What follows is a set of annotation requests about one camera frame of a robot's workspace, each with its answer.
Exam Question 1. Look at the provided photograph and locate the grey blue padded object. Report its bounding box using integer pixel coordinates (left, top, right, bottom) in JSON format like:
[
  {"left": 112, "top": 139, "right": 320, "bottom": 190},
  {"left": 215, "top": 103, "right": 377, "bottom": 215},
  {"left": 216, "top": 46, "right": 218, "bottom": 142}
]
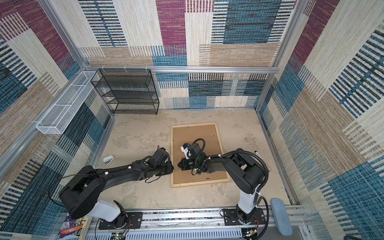
[{"left": 271, "top": 198, "right": 293, "bottom": 237}]

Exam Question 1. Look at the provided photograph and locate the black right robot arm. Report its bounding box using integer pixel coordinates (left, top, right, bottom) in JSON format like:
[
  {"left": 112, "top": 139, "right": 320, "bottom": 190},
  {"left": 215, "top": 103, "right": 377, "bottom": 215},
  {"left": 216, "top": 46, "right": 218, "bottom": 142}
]
[{"left": 178, "top": 143, "right": 269, "bottom": 225}]

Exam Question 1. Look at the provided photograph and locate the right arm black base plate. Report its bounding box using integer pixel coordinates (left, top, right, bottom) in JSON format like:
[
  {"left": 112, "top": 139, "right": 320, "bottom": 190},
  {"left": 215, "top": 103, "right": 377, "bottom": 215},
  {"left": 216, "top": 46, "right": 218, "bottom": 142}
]
[{"left": 220, "top": 208, "right": 267, "bottom": 226}]

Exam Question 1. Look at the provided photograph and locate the white wire mesh basket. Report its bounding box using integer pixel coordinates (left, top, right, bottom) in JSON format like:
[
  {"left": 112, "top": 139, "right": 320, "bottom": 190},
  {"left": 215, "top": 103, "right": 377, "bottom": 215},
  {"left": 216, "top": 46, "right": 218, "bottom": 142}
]
[{"left": 36, "top": 71, "right": 96, "bottom": 135}]

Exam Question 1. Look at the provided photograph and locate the black wire mesh shelf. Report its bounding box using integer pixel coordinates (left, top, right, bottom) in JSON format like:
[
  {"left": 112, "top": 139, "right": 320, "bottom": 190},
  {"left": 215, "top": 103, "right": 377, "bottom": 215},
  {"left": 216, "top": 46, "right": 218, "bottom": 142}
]
[{"left": 91, "top": 68, "right": 160, "bottom": 115}]

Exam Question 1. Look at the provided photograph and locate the light wooden picture frame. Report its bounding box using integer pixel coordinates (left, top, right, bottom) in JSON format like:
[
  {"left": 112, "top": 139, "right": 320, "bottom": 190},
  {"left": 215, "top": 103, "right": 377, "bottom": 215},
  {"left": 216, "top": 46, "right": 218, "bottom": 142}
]
[{"left": 170, "top": 122, "right": 231, "bottom": 189}]

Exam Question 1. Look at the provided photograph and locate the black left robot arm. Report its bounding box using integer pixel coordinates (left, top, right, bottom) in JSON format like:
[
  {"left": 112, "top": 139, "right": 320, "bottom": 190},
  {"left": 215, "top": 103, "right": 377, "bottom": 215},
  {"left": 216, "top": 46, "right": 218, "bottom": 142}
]
[{"left": 59, "top": 148, "right": 174, "bottom": 229}]

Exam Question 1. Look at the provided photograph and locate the colourful treehouse book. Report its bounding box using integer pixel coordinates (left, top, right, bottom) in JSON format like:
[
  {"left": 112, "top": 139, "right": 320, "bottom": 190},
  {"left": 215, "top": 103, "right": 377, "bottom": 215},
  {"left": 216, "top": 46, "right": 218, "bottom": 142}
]
[{"left": 56, "top": 216, "right": 88, "bottom": 240}]

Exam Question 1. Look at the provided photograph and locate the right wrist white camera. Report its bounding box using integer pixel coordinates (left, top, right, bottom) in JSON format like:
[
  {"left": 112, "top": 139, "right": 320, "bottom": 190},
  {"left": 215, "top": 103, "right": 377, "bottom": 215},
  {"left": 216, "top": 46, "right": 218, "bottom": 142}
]
[{"left": 181, "top": 143, "right": 192, "bottom": 160}]

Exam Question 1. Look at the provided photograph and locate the small white object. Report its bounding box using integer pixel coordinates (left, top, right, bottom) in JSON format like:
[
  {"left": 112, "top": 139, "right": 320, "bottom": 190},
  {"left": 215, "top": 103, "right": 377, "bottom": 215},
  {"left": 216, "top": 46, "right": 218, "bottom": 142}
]
[{"left": 103, "top": 155, "right": 115, "bottom": 165}]

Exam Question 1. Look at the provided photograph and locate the brown cardboard backing board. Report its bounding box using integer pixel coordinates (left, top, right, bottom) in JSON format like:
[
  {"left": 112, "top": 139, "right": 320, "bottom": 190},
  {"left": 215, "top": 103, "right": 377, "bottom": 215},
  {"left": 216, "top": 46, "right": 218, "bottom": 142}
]
[{"left": 173, "top": 124, "right": 228, "bottom": 185}]

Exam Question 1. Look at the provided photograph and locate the black corrugated cable hose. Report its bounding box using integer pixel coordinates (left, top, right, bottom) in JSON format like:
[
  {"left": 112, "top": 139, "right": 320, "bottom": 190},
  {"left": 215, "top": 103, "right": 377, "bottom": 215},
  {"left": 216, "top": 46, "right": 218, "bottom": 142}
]
[{"left": 191, "top": 137, "right": 271, "bottom": 240}]

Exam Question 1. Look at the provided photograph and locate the aluminium front rail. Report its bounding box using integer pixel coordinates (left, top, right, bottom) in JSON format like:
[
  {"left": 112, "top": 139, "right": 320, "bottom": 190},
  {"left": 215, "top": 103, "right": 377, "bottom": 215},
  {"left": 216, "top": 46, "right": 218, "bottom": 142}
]
[{"left": 83, "top": 205, "right": 307, "bottom": 240}]

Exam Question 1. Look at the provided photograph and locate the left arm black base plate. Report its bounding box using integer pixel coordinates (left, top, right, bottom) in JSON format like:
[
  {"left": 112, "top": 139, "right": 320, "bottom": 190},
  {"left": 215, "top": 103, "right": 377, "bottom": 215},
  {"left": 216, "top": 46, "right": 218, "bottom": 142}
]
[{"left": 98, "top": 212, "right": 143, "bottom": 230}]

